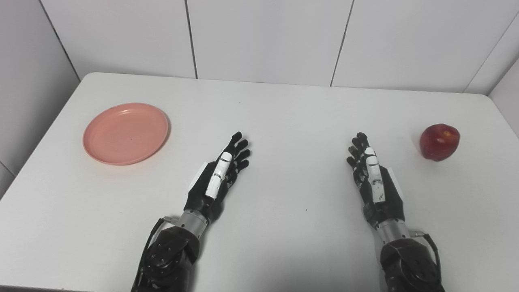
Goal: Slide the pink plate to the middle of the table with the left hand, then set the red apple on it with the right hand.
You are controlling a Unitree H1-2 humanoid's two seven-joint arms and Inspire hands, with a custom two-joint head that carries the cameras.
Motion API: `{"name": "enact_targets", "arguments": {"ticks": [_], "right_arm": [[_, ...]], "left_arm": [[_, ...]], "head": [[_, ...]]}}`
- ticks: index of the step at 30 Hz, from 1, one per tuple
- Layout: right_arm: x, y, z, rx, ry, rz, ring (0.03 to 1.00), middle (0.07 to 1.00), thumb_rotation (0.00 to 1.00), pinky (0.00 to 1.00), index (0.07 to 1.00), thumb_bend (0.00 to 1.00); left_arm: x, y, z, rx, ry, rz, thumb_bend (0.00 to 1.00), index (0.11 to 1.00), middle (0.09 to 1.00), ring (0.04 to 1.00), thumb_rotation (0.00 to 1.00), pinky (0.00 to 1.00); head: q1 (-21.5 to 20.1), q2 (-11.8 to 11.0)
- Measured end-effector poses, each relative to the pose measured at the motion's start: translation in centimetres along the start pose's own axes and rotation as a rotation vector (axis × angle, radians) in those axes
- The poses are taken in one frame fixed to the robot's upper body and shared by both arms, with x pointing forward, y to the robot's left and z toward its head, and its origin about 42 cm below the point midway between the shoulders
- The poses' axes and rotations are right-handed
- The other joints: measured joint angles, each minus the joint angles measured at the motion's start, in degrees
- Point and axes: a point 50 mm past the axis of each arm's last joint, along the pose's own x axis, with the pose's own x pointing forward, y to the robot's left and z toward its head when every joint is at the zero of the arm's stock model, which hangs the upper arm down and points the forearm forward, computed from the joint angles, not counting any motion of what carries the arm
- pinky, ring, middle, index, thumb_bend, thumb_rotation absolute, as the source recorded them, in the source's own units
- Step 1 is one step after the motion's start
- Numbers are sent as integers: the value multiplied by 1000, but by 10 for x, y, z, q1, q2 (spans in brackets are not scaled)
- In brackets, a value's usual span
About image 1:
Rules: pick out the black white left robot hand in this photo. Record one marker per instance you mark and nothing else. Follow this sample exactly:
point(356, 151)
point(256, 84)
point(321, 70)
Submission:
point(204, 190)

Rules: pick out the pink round plate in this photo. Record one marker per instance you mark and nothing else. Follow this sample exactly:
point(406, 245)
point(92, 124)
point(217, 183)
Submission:
point(125, 134)

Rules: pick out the red apple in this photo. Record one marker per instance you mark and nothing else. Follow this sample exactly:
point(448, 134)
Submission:
point(440, 142)

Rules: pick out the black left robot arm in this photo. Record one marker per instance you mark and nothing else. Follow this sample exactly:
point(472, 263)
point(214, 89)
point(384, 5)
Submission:
point(170, 255)

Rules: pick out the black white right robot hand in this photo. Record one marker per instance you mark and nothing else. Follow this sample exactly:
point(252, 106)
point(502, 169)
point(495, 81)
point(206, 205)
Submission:
point(383, 198)

